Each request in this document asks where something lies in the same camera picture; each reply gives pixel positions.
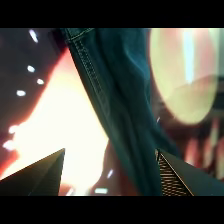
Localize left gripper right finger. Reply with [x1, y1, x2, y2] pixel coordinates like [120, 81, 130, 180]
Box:
[154, 148, 224, 197]

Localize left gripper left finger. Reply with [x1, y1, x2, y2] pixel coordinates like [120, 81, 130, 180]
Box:
[0, 148, 66, 197]

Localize blue jeans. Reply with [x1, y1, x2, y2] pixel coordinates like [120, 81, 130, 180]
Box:
[59, 27, 183, 197]

